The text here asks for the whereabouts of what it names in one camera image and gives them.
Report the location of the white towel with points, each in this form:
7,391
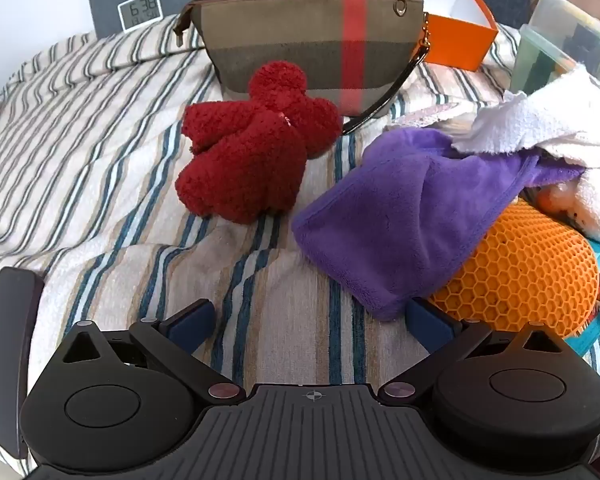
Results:
530,115

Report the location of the white digital clock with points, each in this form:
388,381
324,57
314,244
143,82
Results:
140,10

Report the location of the orange honeycomb silicone mat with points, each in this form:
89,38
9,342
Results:
530,270

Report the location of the orange cardboard box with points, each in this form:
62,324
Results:
455,45

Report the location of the clear plastic storage container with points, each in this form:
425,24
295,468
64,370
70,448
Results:
555,35

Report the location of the striped blanket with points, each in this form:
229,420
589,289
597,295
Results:
105,160

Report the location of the black flat object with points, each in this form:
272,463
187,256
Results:
10,360

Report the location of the pale pink cloth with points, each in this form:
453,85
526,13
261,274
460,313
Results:
430,115

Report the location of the purple fleece cloth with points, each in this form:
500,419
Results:
405,220

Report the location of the red plush toy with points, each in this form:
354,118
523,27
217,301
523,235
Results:
240,160

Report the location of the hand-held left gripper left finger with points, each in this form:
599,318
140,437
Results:
187,325

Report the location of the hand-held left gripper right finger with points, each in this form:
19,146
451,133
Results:
432,325

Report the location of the brown canvas bag red stripe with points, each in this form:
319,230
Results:
280,45

